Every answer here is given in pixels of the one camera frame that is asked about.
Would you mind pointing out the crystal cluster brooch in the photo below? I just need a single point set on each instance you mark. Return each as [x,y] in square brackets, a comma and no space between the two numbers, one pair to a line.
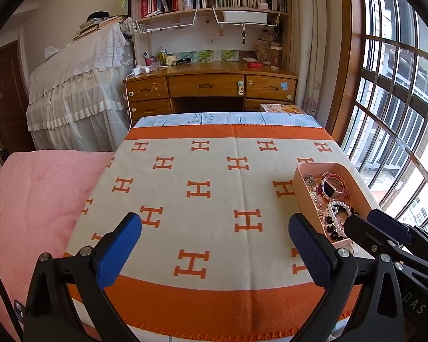
[309,179]

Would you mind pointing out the pink bedsheet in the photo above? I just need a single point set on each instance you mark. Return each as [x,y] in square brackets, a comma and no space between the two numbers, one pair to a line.
[39,192]

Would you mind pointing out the white plastic tray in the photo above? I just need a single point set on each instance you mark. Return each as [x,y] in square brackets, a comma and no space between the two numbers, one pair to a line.
[245,16]

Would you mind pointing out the orange and beige patterned blanket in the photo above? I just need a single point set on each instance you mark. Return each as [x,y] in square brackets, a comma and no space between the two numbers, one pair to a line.
[207,221]

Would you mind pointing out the floral storage container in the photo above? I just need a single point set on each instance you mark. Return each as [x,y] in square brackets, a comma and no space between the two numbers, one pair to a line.
[267,55]

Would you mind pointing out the black flashlight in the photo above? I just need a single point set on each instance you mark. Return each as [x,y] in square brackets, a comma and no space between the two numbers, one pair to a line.
[182,62]

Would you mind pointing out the pink storage box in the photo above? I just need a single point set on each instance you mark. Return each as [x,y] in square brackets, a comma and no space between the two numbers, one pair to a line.
[303,192]

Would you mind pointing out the lace covered piano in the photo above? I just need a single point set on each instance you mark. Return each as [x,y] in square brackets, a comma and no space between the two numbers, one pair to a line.
[75,89]

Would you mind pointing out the brown wooden door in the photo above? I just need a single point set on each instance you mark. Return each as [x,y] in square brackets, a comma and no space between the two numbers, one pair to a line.
[3,96]

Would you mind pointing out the colourful magazine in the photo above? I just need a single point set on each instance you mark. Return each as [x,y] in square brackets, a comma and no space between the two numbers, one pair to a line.
[281,108]

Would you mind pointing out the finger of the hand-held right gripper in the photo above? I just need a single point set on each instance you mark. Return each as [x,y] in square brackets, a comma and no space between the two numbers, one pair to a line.
[363,233]
[388,222]

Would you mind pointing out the wooden desk with drawers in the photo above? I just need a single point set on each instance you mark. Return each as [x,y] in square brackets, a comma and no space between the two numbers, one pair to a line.
[207,85]

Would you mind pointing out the window grille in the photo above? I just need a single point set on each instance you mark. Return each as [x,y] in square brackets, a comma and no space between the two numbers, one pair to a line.
[396,96]

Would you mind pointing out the stack of books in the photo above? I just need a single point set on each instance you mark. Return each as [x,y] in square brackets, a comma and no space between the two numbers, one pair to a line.
[92,27]

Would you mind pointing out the floral curtain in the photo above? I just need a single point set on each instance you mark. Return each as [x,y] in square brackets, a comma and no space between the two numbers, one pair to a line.
[315,42]

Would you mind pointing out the hanging keys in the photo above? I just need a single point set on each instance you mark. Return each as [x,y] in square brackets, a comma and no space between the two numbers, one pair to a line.
[243,37]

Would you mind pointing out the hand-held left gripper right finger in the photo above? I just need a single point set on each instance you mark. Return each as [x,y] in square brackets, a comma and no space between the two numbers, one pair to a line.
[310,253]

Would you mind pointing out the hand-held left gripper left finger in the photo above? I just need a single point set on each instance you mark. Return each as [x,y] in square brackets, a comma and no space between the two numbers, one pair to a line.
[117,249]

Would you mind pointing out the small red box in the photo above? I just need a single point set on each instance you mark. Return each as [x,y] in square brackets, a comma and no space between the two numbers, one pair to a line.
[255,65]

